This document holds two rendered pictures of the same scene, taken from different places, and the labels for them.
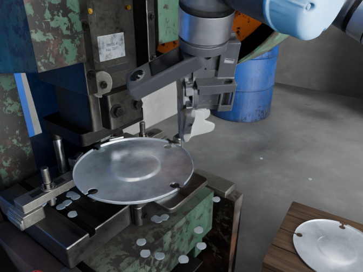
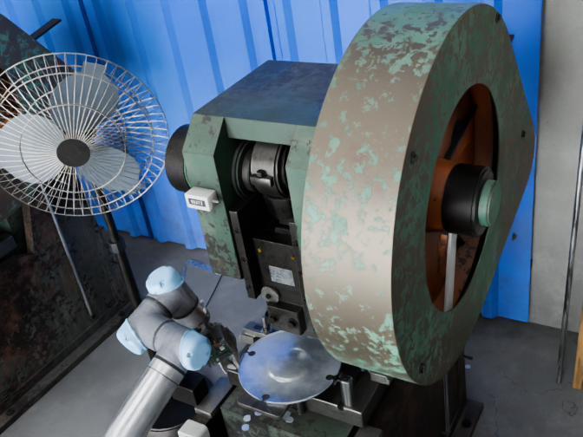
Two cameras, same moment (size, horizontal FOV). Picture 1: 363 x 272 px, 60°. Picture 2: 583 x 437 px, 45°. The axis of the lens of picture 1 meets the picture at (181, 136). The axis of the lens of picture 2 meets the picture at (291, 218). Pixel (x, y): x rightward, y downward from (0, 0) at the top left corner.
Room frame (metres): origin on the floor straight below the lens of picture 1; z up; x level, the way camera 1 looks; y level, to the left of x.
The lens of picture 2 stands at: (0.67, -1.34, 2.16)
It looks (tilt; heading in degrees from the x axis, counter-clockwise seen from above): 32 degrees down; 87
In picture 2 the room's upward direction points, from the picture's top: 10 degrees counter-clockwise
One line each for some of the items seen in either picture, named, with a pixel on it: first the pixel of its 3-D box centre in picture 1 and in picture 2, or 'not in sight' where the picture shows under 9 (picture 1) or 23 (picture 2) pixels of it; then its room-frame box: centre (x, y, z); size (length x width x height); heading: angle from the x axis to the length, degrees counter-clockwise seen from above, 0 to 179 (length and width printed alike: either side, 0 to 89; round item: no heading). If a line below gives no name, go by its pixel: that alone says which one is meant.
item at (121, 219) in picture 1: (105, 183); (315, 362); (0.74, 0.22, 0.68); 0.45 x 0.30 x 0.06; 142
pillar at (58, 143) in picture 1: (58, 148); not in sight; (0.71, 0.31, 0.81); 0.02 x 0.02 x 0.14
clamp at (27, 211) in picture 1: (45, 188); (264, 329); (0.60, 0.32, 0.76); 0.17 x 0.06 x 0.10; 142
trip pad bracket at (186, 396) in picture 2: not in sight; (192, 400); (0.35, 0.22, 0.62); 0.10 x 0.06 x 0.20; 142
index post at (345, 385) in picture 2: (179, 148); (347, 389); (0.80, 0.01, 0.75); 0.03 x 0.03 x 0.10; 52
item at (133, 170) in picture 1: (134, 165); (289, 364); (0.66, 0.12, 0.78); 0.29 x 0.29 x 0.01
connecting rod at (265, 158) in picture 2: not in sight; (285, 192); (0.74, 0.21, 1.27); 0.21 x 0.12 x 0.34; 52
